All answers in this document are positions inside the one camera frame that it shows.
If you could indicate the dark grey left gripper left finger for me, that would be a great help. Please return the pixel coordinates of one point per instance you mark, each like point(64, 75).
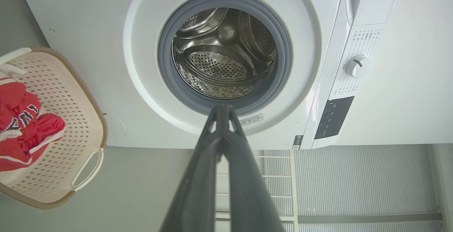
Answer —
point(198, 189)

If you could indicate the black washer display panel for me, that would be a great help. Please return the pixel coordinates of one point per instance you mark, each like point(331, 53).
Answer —
point(332, 119)

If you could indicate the beige perforated laundry basket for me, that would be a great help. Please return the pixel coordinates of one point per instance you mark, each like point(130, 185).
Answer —
point(67, 94)

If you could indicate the red and white garment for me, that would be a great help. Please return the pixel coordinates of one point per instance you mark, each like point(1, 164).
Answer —
point(24, 133)

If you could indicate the perforated steel washer drum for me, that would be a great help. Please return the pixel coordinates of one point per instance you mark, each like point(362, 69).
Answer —
point(219, 58)

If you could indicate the round white filter cover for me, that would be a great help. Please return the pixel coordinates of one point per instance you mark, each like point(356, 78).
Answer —
point(116, 126)

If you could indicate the white round control knob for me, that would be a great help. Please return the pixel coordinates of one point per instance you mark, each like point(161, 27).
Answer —
point(357, 66)

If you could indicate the white front-load washing machine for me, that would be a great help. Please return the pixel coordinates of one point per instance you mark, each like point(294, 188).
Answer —
point(88, 48)

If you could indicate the small white warning sticker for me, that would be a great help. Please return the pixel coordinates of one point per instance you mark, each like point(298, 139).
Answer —
point(252, 119)

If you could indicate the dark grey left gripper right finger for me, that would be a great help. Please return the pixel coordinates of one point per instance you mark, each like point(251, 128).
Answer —
point(251, 196)

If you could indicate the grey slatted blind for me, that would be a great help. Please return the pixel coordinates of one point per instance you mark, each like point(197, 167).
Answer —
point(361, 179)

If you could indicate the white frame rack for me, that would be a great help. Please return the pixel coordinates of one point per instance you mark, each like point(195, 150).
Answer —
point(293, 182)

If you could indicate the dark QR code sticker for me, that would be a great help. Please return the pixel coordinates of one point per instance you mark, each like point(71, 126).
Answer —
point(297, 142)

